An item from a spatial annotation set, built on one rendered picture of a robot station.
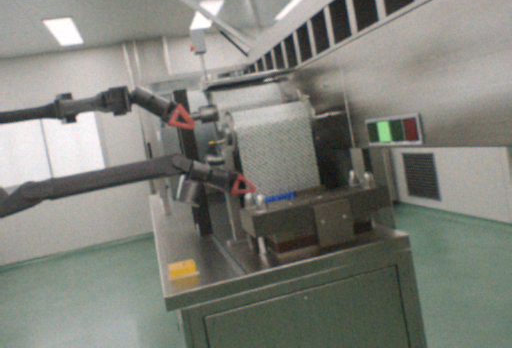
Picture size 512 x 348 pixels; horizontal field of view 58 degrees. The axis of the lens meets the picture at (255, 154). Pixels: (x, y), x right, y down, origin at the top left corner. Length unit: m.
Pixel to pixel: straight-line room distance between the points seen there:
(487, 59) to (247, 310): 0.77
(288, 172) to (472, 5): 0.75
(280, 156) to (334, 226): 0.30
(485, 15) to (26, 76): 6.65
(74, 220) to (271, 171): 5.79
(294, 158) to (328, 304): 0.45
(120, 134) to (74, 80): 0.97
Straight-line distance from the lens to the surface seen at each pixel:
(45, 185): 1.30
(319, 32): 1.62
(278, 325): 1.25
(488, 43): 0.92
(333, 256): 1.24
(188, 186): 1.35
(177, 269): 1.28
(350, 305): 1.30
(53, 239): 7.15
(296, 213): 1.25
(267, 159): 1.42
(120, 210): 7.00
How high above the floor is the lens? 1.25
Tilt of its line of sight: 3 degrees down
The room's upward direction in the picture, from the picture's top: 10 degrees counter-clockwise
